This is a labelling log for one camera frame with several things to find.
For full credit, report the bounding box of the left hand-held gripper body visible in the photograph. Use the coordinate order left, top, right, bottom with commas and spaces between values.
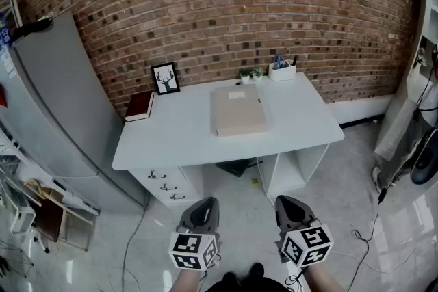
168, 224, 220, 272

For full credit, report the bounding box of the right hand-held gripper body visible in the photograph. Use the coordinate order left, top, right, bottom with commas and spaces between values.
276, 219, 335, 268

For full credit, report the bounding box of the beige box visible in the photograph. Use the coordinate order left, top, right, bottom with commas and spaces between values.
209, 83, 270, 138

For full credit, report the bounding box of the person's right forearm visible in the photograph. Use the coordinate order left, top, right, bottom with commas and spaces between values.
300, 263, 340, 292

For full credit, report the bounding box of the person's left forearm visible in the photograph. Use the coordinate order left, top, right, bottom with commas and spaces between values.
168, 269, 207, 292

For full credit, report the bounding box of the white desk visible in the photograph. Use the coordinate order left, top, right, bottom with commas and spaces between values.
112, 71, 345, 207

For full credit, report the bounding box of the white pen holder tray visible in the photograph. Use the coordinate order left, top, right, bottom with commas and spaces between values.
268, 59, 297, 81

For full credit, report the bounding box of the person's black clothing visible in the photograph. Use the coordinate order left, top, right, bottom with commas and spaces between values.
204, 262, 292, 292

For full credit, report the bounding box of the white baseboard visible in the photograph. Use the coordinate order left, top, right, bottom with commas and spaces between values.
324, 94, 395, 130

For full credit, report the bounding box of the dark red book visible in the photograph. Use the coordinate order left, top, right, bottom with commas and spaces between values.
124, 90, 155, 123

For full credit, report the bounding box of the black framed deer picture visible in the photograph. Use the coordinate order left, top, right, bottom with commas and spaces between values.
151, 62, 181, 96

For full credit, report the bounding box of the black round device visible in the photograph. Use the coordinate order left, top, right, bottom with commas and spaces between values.
410, 129, 438, 186

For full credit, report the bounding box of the brown folding chair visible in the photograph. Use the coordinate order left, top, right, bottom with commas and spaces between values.
23, 177, 95, 253

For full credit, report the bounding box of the grey refrigerator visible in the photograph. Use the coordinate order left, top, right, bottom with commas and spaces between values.
0, 10, 149, 216

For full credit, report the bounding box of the black object on refrigerator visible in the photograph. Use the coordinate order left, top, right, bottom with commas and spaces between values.
11, 16, 55, 42

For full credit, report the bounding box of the grey floor cable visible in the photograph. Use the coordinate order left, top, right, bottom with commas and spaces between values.
108, 200, 150, 292

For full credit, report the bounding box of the black floor cable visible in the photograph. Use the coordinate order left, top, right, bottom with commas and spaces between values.
351, 186, 389, 292

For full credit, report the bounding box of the white wire rack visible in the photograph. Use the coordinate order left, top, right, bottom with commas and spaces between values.
0, 128, 37, 280

